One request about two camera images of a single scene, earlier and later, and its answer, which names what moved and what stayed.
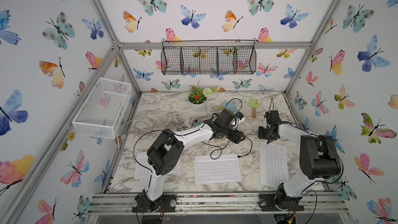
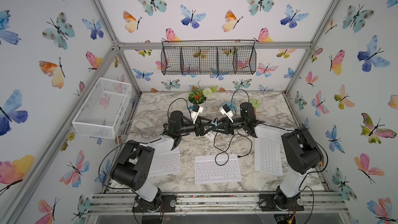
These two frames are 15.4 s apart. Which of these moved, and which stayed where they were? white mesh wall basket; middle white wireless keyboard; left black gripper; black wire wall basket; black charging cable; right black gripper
Moved: black charging cable; left black gripper; right black gripper
Stayed: black wire wall basket; white mesh wall basket; middle white wireless keyboard
